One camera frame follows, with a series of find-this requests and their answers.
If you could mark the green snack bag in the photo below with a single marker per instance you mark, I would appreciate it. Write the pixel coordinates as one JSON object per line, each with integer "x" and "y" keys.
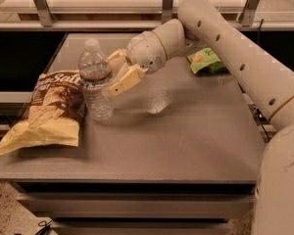
{"x": 206, "y": 60}

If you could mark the brown and yellow chip bag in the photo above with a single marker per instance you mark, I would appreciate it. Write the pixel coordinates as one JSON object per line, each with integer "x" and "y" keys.
{"x": 54, "y": 114}

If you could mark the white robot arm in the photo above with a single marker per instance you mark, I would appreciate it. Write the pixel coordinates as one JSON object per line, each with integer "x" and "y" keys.
{"x": 267, "y": 82}

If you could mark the clear plastic water bottle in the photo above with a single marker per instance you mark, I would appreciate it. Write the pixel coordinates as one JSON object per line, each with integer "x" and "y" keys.
{"x": 95, "y": 75}

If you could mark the black object on floor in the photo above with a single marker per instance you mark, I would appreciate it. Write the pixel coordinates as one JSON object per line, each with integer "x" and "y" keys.
{"x": 45, "y": 228}

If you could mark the metal railing frame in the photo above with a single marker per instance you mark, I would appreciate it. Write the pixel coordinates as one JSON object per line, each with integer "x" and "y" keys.
{"x": 95, "y": 15}

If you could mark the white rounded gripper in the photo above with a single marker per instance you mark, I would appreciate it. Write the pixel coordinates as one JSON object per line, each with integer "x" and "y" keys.
{"x": 145, "y": 51}

